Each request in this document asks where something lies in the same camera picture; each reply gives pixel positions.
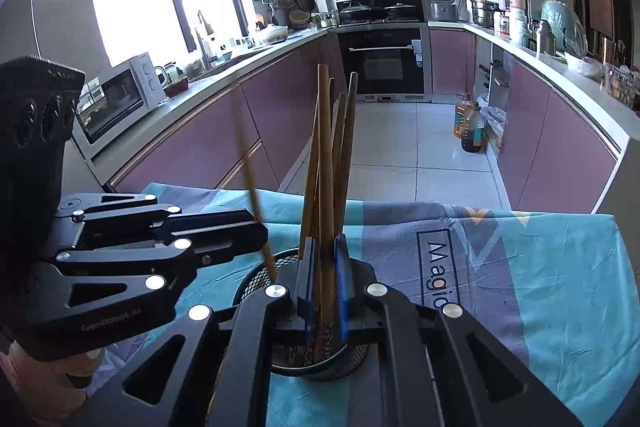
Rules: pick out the black mesh utensil holder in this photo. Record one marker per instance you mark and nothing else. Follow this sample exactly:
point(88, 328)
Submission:
point(320, 372)

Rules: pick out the bamboo strainer basket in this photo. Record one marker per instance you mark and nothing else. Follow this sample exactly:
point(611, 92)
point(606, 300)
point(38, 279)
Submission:
point(300, 19)

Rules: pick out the dark sauce bottle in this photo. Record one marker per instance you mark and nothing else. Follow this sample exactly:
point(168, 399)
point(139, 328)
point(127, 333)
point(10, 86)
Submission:
point(472, 132)

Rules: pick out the person's left forearm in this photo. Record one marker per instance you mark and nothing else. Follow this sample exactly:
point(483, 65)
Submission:
point(40, 399)

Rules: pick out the dark red bowl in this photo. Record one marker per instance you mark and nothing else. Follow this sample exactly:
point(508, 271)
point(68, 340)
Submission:
point(176, 87)

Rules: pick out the grey refrigerator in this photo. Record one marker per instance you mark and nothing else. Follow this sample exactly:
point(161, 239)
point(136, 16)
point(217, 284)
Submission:
point(50, 7)

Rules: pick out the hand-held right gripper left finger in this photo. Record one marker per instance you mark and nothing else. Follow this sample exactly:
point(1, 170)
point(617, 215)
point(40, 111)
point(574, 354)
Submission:
point(307, 287)

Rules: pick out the green air fryer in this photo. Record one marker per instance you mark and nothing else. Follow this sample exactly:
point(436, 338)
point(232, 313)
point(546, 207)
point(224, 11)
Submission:
point(562, 27)

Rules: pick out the stainless steel pot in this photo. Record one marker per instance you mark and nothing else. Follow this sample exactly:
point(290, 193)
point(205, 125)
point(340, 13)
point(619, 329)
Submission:
point(482, 13)

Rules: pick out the black frying pan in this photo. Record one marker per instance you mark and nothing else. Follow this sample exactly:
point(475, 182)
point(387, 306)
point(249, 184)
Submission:
point(305, 2)

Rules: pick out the steel sink faucet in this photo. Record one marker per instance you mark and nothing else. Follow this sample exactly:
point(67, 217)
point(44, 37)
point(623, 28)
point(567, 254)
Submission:
point(205, 42)

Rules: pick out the bunch of wooden chopsticks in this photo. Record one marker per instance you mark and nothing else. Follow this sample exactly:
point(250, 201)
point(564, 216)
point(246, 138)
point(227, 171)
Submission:
point(347, 147)

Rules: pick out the floral-tipped wooden chopstick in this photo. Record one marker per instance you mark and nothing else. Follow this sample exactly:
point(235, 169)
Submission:
point(326, 182)
point(252, 192)

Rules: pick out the person's left hand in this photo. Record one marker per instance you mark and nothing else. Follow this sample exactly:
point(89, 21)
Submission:
point(85, 362)

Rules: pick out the teal grey printed tablecloth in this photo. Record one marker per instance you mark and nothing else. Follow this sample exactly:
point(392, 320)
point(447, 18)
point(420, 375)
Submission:
point(525, 282)

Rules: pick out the black wok with lid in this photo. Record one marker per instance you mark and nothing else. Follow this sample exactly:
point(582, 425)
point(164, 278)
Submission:
point(361, 13)
point(400, 11)

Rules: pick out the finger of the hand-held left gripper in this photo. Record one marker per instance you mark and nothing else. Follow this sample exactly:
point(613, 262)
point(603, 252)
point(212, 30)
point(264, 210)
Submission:
point(225, 249)
point(150, 219)

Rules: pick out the white casserole dish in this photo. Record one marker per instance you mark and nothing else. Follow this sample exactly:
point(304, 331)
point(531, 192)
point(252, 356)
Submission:
point(272, 34)

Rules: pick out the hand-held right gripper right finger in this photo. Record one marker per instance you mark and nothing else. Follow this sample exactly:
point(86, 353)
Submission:
point(342, 287)

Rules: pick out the pink kitchen base cabinet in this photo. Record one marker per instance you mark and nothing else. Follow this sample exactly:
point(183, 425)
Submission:
point(210, 127)
point(550, 147)

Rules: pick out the yellow cooking oil bottle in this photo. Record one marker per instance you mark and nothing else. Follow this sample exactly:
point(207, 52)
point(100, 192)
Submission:
point(461, 119)

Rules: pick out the white microwave oven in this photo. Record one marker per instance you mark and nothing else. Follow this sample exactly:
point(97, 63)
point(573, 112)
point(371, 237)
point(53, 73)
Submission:
point(145, 79)

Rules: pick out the built-in black oven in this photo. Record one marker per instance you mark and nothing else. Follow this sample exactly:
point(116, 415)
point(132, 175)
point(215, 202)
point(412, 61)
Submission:
point(382, 67)

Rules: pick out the clear plastic bag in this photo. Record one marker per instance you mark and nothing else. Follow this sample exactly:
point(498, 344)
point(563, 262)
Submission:
point(494, 119)

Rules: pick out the white electric kettle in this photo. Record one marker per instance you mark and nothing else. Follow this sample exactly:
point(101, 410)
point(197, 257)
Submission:
point(160, 77)

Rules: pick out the clear plastic food container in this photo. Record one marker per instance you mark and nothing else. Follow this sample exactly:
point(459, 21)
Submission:
point(622, 87)

